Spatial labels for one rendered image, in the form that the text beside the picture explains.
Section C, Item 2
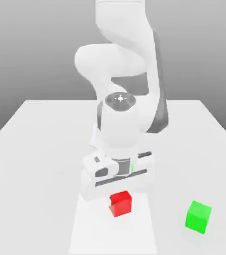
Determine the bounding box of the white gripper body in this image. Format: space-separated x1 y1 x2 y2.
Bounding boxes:
80 151 156 202

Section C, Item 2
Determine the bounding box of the small red cube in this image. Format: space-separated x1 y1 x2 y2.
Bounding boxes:
108 190 132 218

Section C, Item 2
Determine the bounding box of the small green cube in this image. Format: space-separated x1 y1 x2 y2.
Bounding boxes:
184 200 213 235

